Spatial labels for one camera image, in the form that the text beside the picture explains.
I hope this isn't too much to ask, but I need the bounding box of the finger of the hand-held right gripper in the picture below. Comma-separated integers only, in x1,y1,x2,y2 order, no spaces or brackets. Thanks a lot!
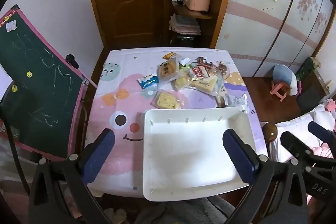
308,121,336,157
280,131,319,170

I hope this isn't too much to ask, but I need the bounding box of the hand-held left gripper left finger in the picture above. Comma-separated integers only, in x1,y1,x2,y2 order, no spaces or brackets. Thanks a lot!
28,128,116,224

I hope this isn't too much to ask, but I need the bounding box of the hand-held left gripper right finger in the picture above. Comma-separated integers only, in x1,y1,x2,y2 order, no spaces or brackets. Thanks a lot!
223,129,308,224

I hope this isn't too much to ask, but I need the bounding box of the white plastic tray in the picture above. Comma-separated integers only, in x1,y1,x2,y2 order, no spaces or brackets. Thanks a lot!
142,105,258,202

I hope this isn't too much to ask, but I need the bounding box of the silver white snack packet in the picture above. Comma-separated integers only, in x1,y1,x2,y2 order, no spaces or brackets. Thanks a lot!
226,94,250,114

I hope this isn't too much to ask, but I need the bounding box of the clear yellow cake packet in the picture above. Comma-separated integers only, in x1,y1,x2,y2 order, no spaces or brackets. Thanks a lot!
150,90,183,110
172,74,193,90

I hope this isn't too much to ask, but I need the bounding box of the blue white snack packet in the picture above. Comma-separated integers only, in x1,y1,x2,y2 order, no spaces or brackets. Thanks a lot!
137,74,159,89

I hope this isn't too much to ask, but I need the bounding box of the red white snack packet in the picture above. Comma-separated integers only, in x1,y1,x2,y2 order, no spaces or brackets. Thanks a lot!
189,65,208,81

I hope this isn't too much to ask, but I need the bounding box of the clear golden pastry packet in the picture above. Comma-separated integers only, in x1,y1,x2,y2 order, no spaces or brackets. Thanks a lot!
157,57,182,83

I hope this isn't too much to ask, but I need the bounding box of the pink ruffled blanket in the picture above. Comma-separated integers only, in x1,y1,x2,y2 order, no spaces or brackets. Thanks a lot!
312,144,334,159

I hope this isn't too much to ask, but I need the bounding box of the pink plush toy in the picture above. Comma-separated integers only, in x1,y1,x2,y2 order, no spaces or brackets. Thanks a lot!
324,98,336,119

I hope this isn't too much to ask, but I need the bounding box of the brown wooden bedpost knob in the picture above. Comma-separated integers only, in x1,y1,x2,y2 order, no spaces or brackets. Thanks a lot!
262,123,278,144

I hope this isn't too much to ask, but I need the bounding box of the black bag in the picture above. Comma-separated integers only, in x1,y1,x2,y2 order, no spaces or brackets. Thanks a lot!
297,85,324,113

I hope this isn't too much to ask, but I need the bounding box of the pink plastic stool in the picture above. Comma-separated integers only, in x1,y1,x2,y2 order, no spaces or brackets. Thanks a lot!
270,81,290,102

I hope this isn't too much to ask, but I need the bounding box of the dark wooden nightstand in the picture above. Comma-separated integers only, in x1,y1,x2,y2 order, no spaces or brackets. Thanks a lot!
295,56,330,94

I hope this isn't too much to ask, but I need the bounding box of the blue white cushion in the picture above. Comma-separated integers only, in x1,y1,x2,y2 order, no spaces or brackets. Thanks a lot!
272,64,298,96

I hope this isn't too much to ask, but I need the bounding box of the large yellow snack bag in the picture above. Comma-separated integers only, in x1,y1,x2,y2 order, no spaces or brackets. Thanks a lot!
192,74,223,96

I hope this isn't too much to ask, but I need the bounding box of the cartoon printed tablecloth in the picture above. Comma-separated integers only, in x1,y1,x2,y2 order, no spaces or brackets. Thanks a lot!
84,48,269,197

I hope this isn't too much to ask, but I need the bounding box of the dark chocolate packet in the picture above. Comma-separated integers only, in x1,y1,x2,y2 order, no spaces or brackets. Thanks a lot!
217,60,231,77

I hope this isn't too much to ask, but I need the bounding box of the green chalkboard easel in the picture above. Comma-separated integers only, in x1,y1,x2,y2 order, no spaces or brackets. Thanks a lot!
0,5,97,163

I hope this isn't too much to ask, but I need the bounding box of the floral sliding-door wardrobe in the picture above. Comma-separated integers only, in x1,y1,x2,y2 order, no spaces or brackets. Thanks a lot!
214,0,336,77

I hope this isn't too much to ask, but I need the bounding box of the dark box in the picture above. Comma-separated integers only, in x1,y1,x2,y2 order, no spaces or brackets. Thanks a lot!
171,34,200,47

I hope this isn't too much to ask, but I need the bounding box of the stack of folded cloths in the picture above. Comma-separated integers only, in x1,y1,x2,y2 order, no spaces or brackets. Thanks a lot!
169,13,201,35

